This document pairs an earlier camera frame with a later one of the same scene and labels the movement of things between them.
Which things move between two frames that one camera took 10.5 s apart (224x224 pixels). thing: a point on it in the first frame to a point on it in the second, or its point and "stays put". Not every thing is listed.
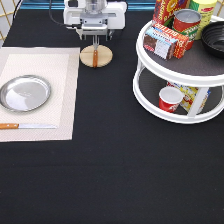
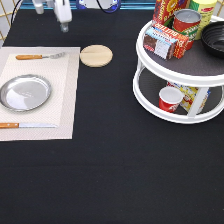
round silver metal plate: x=25 y=93 stays put
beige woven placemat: x=59 y=67 stays put
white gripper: x=114 y=17 to x=62 y=10
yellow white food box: x=190 y=95 stays put
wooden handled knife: x=27 y=126 stays put
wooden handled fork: x=95 y=53 to x=38 y=56
